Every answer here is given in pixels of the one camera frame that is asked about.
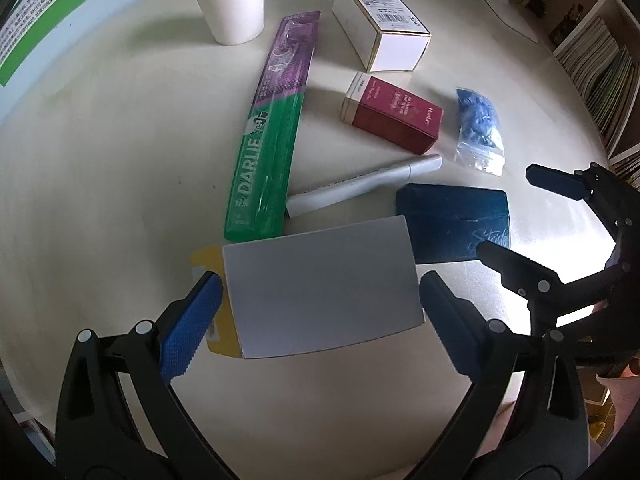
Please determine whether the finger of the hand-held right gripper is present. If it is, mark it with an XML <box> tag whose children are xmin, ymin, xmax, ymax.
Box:
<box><xmin>477</xmin><ymin>240</ymin><xmax>576</xmax><ymax>333</ymax></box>
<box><xmin>525</xmin><ymin>161</ymin><xmax>626</xmax><ymax>231</ymax></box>

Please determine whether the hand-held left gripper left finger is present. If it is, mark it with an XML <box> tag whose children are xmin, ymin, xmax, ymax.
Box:
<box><xmin>55</xmin><ymin>270</ymin><xmax>236</xmax><ymax>480</ymax></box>

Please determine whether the dark blue card pack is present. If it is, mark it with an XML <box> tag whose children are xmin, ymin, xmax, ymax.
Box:
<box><xmin>395</xmin><ymin>183</ymin><xmax>511</xmax><ymax>264</ymax></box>

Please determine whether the dark red carton box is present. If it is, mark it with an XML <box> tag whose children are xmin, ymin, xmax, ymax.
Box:
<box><xmin>341</xmin><ymin>72</ymin><xmax>444</xmax><ymax>155</ymax></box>

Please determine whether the white paper cup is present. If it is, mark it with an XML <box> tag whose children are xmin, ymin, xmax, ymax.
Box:
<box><xmin>183</xmin><ymin>0</ymin><xmax>266</xmax><ymax>46</ymax></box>

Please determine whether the green white wall poster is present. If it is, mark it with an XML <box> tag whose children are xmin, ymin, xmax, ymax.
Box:
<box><xmin>0</xmin><ymin>0</ymin><xmax>156</xmax><ymax>86</ymax></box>

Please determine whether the white box with yellow flaps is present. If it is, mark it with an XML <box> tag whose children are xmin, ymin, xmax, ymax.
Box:
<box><xmin>189</xmin><ymin>215</ymin><xmax>426</xmax><ymax>361</ymax></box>

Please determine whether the bag of blue beads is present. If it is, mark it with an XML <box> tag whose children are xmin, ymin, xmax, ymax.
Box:
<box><xmin>454</xmin><ymin>87</ymin><xmax>506</xmax><ymax>177</ymax></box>

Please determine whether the wooden bookshelf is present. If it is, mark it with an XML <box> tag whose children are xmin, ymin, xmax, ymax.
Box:
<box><xmin>520</xmin><ymin>0</ymin><xmax>640</xmax><ymax>181</ymax></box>

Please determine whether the white box with label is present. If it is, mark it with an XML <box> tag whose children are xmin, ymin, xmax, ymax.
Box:
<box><xmin>332</xmin><ymin>0</ymin><xmax>432</xmax><ymax>73</ymax></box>

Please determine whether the grey white tube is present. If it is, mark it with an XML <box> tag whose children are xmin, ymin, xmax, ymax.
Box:
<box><xmin>285</xmin><ymin>153</ymin><xmax>443</xmax><ymax>219</ymax></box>

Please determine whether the green purple toothbrush package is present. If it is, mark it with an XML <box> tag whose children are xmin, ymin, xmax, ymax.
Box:
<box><xmin>223</xmin><ymin>10</ymin><xmax>322</xmax><ymax>242</ymax></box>

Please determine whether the row of books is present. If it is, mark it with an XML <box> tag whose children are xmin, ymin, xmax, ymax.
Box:
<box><xmin>552</xmin><ymin>17</ymin><xmax>640</xmax><ymax>153</ymax></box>

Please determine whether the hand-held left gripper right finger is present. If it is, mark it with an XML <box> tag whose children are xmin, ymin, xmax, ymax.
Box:
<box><xmin>419</xmin><ymin>270</ymin><xmax>588</xmax><ymax>480</ymax></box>

